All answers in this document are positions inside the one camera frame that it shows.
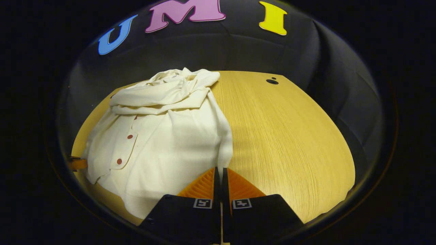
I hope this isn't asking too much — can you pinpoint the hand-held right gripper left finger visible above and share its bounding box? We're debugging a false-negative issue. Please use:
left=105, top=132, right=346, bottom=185
left=140, top=167, right=222, bottom=245

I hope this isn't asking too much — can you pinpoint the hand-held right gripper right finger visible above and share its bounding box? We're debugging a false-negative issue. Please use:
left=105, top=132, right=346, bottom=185
left=222, top=167, right=304, bottom=244

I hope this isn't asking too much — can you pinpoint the cream button shirt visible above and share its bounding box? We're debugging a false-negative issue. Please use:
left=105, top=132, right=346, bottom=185
left=82, top=67, right=234, bottom=220

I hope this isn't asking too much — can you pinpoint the black backdrop cloth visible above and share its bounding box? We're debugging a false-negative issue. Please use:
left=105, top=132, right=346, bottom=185
left=58, top=0, right=382, bottom=191

